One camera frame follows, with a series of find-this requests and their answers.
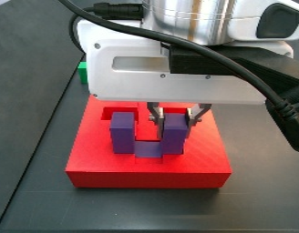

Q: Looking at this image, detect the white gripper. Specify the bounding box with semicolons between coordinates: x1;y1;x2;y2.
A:
76;19;296;144

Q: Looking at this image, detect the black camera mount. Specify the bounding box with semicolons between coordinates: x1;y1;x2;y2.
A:
169;45;299;106

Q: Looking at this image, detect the purple U block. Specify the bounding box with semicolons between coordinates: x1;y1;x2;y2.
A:
110;112;187;158

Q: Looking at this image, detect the green arch block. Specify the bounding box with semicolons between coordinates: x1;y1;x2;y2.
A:
78;61;88;84

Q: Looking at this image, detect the black cable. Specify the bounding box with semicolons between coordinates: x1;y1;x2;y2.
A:
58;0;299;153

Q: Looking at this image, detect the red board with slots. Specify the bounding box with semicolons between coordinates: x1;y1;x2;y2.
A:
66;97;231;188

